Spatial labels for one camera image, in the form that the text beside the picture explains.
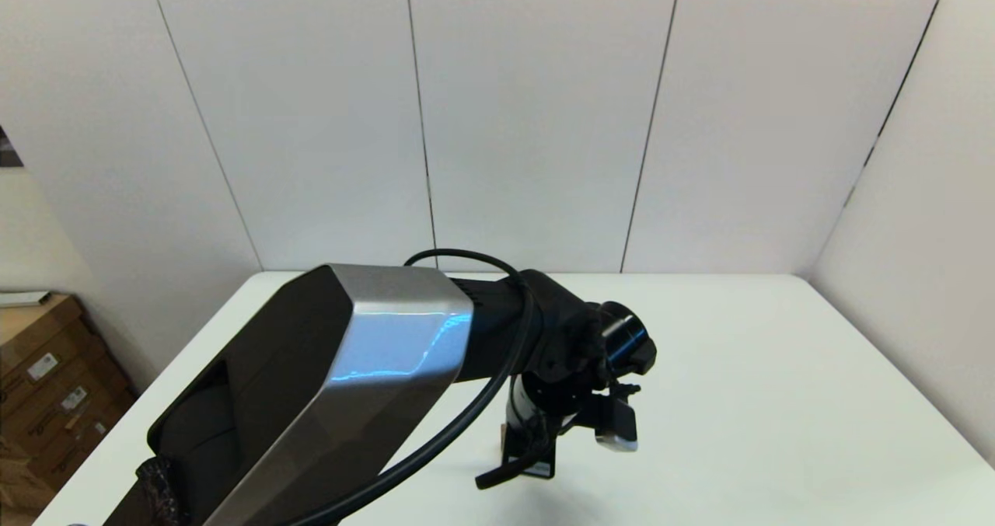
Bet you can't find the labelled brown cardboard box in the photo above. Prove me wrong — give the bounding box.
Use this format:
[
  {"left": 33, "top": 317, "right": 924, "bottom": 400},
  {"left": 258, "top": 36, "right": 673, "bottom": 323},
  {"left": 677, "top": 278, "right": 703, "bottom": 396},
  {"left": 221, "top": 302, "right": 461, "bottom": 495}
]
[
  {"left": 0, "top": 294, "right": 106, "bottom": 410},
  {"left": 0, "top": 353, "right": 125, "bottom": 453},
  {"left": 23, "top": 382, "right": 139, "bottom": 492}
]

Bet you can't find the plain brown cardboard box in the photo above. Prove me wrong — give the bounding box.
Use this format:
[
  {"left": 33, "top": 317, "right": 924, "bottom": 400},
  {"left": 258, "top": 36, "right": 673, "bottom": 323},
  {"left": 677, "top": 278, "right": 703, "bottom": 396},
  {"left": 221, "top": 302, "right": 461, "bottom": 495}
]
[{"left": 0, "top": 433, "right": 57, "bottom": 521}]

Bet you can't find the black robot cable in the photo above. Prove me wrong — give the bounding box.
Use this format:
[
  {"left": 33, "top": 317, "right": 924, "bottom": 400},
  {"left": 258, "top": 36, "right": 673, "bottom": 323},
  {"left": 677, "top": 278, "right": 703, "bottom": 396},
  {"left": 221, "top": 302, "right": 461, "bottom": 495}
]
[{"left": 288, "top": 249, "right": 560, "bottom": 526}]

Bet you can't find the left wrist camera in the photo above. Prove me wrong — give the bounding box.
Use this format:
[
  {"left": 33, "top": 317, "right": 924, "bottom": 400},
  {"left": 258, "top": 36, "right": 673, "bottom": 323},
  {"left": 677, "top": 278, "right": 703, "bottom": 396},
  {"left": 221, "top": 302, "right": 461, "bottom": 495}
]
[{"left": 575, "top": 382, "right": 641, "bottom": 454}]

